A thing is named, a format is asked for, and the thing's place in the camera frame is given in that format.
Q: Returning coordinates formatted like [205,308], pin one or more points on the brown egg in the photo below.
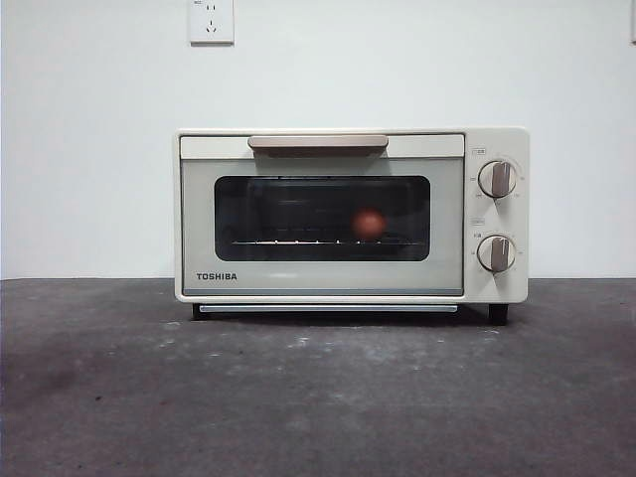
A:
[368,222]

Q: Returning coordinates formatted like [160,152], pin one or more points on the white wall socket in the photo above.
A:
[210,22]

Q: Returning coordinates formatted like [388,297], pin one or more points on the cream oven knob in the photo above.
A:
[497,179]
[496,254]

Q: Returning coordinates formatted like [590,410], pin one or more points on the cream Toshiba toaster oven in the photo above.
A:
[498,144]

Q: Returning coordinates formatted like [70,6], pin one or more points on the silver crumb tray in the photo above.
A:
[323,308]

